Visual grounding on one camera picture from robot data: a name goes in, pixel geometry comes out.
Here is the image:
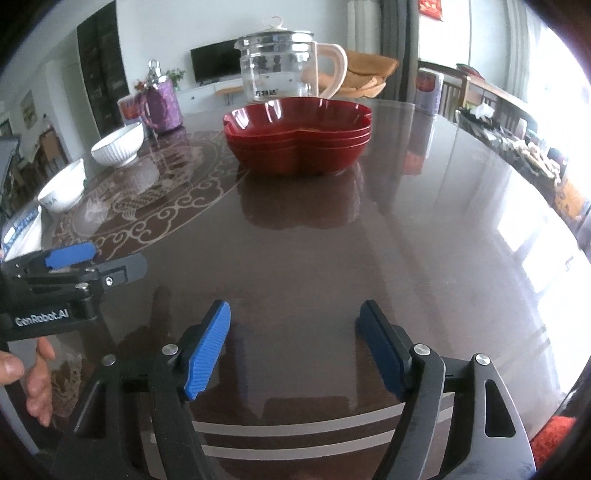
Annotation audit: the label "stacked red heart plates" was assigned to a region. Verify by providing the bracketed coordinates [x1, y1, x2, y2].
[222, 97, 373, 176]

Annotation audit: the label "glass kettle with lid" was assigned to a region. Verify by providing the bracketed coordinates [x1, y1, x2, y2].
[235, 15, 349, 103]

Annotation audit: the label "person's left hand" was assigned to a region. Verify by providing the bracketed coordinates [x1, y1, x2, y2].
[1, 337, 56, 427]

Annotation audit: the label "plain white bowl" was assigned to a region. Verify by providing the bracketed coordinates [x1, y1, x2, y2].
[37, 158, 86, 213]

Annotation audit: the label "red white canister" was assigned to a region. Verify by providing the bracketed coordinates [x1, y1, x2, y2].
[415, 68, 445, 116]

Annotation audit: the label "orange label tin can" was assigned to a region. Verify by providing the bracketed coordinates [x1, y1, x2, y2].
[117, 93, 144, 126]

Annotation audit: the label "orange cushioned chair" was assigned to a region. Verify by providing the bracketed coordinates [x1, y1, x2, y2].
[303, 49, 401, 99]

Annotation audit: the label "dark glass cabinet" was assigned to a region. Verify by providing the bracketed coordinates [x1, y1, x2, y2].
[76, 1, 129, 137]

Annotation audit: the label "wooden side furniture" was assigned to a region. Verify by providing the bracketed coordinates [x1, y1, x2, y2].
[419, 61, 566, 190]

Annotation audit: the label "black television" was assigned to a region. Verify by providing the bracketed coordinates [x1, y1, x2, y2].
[190, 39, 240, 84]

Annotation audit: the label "ribbed white bowl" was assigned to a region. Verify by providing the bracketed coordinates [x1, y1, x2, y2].
[91, 122, 144, 167]

